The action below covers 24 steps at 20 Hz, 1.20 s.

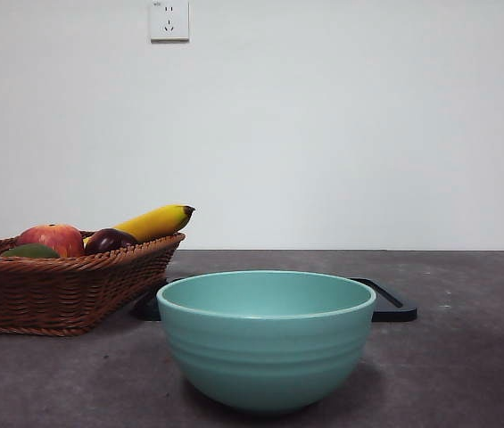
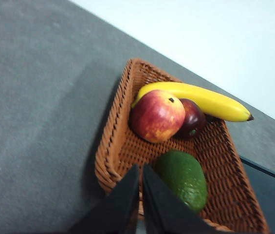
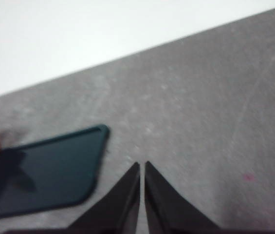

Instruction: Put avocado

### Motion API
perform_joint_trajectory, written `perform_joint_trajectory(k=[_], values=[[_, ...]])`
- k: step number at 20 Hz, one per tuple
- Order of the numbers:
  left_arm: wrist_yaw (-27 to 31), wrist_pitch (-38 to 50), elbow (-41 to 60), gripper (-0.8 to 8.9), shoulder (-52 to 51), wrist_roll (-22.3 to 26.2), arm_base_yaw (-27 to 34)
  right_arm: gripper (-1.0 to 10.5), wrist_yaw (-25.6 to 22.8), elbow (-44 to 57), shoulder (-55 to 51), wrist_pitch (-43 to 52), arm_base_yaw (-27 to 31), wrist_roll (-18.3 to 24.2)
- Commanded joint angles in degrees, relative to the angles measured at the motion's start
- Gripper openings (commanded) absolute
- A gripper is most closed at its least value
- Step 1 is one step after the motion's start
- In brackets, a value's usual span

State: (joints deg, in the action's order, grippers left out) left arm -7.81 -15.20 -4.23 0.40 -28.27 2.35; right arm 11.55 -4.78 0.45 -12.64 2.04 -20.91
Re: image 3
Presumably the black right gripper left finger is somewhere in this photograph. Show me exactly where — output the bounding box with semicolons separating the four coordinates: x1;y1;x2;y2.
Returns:
4;162;141;234

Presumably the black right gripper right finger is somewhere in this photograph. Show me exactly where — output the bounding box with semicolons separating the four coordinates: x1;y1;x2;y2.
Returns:
144;160;275;234

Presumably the dark teal rectangular tray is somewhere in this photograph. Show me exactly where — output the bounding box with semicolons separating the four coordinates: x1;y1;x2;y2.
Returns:
0;123;110;221

